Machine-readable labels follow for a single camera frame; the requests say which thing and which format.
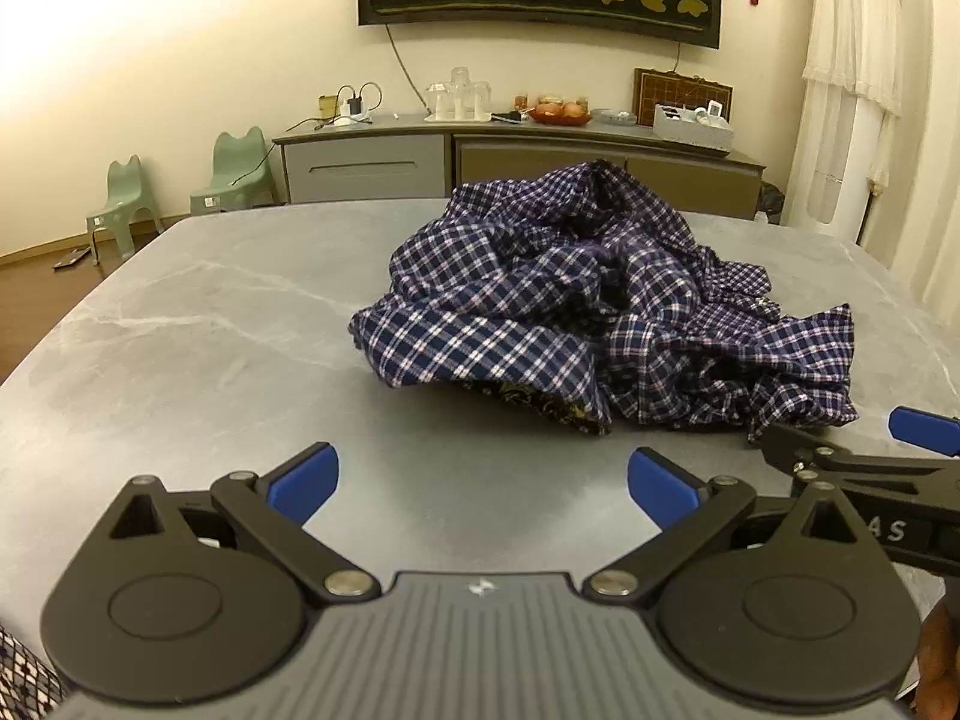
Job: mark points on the wooden framed grid board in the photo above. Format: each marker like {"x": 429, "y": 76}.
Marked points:
{"x": 660, "y": 90}

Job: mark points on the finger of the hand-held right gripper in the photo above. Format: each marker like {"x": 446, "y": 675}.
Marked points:
{"x": 791, "y": 444}
{"x": 924, "y": 431}

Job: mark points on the blue plaid shirt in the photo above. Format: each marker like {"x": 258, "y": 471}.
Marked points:
{"x": 525, "y": 277}

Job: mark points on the small yellow-green cup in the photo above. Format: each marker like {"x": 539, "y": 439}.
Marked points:
{"x": 327, "y": 105}

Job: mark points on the black remote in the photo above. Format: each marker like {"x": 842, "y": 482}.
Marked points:
{"x": 508, "y": 118}

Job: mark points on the person's right forearm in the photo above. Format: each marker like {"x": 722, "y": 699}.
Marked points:
{"x": 939, "y": 660}

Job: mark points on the dark flat object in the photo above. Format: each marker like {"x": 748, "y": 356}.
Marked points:
{"x": 71, "y": 259}

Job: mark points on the green child chair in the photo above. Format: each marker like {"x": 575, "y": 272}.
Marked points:
{"x": 236, "y": 157}
{"x": 120, "y": 191}

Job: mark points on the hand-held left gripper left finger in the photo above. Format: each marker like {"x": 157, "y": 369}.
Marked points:
{"x": 307, "y": 481}

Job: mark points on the fruit bowl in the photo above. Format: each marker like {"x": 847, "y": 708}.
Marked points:
{"x": 559, "y": 114}

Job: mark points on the black bag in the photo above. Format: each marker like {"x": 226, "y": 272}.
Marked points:
{"x": 770, "y": 201}

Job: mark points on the grey organizer box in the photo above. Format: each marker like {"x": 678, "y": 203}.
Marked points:
{"x": 690, "y": 136}

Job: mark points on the white lace curtain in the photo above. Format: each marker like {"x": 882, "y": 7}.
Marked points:
{"x": 840, "y": 127}

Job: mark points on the glass cup set on tray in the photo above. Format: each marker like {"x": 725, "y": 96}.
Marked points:
{"x": 457, "y": 97}

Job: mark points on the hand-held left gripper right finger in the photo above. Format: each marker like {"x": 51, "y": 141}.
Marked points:
{"x": 660, "y": 484}

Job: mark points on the grey and brown sideboard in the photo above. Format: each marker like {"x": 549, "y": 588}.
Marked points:
{"x": 360, "y": 165}

